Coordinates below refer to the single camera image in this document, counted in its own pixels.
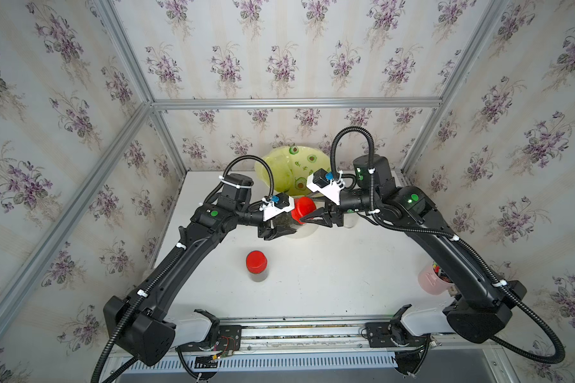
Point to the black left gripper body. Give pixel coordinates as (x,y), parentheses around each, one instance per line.
(264,230)

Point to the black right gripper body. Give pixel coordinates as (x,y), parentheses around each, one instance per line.
(358,200)

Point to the red-lid tea jar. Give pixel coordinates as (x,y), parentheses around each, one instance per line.
(350,219)
(257,266)
(303,206)

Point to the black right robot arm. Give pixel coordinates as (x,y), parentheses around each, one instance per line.
(485,300)

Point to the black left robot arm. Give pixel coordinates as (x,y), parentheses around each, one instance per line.
(226,207)

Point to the white trash bin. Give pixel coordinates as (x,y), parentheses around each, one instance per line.
(304,230)

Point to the pink plastic cup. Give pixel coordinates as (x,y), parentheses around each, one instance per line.
(430,283)

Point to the coloured markers bundle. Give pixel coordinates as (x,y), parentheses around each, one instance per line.
(441,274)

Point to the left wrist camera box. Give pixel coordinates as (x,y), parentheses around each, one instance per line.
(276,205)

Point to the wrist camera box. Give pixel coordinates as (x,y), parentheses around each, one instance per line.
(276,205)
(325,183)

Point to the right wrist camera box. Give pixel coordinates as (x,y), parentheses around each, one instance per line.
(325,183)

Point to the aluminium rail frame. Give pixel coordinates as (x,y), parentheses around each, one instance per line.
(297,335)

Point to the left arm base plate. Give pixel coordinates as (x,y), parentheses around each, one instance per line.
(224,340)

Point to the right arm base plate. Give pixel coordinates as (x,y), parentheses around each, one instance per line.
(390,334)

